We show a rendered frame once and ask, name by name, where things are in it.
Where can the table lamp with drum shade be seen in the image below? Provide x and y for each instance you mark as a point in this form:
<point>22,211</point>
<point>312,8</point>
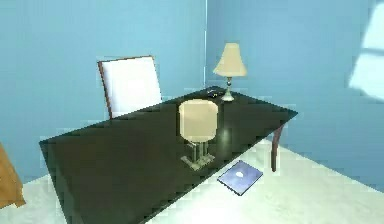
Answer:
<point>198,120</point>

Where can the small black object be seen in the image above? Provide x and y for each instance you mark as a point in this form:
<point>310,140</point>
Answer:
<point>214,92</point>

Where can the table lamp with cone shade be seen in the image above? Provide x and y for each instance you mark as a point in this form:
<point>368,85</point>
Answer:
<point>230,63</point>

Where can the dark desk table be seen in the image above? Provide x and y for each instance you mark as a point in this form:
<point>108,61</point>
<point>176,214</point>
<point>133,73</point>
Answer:
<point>126,156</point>

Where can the blue closed laptop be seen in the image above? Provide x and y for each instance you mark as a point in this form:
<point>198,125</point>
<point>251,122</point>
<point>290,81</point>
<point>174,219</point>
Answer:
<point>240,176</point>

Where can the white chair with brown frame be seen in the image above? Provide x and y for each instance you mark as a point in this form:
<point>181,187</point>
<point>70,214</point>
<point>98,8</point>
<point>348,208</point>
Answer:
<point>130,86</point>

